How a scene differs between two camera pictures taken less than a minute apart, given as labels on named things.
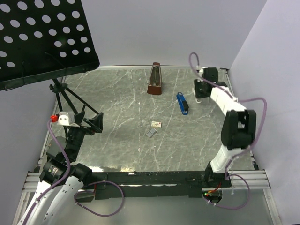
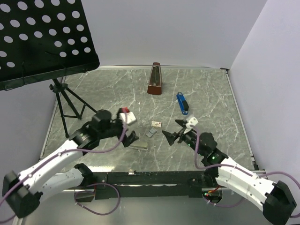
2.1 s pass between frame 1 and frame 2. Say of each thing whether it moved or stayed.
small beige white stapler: moved
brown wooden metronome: stayed
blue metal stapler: stayed
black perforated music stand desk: stayed
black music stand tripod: stayed
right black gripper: moved
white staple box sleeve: stayed
